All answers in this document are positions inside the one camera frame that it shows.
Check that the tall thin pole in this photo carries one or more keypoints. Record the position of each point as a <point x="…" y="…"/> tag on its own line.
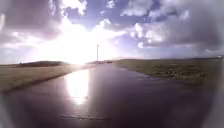
<point x="97" y="52"/>

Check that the wet dark asphalt road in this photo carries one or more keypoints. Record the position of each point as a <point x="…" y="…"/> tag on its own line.
<point x="116" y="96"/>

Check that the green grass verge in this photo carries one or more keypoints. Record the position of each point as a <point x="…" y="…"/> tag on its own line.
<point x="166" y="68"/>

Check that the low dark hill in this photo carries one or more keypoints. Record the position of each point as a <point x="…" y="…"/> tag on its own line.
<point x="41" y="63"/>

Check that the flat grass field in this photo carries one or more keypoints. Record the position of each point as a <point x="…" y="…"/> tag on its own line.
<point x="26" y="75"/>

